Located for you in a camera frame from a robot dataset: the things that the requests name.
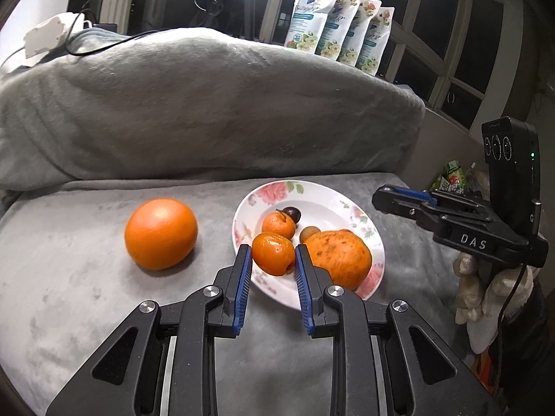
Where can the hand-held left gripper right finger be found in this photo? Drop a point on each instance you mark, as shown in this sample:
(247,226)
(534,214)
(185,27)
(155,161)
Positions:
(303,290)

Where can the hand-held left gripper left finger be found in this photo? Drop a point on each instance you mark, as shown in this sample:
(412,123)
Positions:
(243,286)

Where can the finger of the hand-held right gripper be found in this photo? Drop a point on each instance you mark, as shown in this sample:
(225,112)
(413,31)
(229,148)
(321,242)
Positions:
(403,208)
(464,208)

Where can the small mandarin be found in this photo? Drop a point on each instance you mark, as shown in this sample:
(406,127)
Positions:
(277,224)
(272,253)

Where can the brown longan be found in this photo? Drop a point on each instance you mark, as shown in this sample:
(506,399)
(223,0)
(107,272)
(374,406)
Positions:
(309,235)

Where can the small dark plum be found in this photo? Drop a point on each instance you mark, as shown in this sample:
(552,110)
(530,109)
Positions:
(292,214)

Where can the floral white plate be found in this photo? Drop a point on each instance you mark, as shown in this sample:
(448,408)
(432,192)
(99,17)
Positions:
(323,201)

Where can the person's right forearm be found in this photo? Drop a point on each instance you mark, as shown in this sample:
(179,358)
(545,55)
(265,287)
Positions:
(529,338)

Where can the person's right hand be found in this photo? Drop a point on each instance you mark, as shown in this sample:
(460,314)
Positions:
(481,312)

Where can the green snack packet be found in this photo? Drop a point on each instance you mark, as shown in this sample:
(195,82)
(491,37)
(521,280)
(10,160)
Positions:
(453,177)

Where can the orange mango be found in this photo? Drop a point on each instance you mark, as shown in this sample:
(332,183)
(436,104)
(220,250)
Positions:
(340,258)

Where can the large orange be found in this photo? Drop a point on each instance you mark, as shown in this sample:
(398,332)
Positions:
(160,234)

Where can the grey fleece blanket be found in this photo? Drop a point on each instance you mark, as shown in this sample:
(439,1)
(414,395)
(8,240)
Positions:
(86,268)

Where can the white refill pouch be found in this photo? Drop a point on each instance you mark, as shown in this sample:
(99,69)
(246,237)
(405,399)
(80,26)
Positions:
(312,17)
(366,37)
(379,47)
(344,26)

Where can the grey fleece pillow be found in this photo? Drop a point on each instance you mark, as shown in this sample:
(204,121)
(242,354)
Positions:
(195,95)

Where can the black tripod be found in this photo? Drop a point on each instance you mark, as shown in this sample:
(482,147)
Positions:
(248,0)

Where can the white power adapter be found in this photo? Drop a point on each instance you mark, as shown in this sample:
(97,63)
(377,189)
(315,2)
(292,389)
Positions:
(43,34)

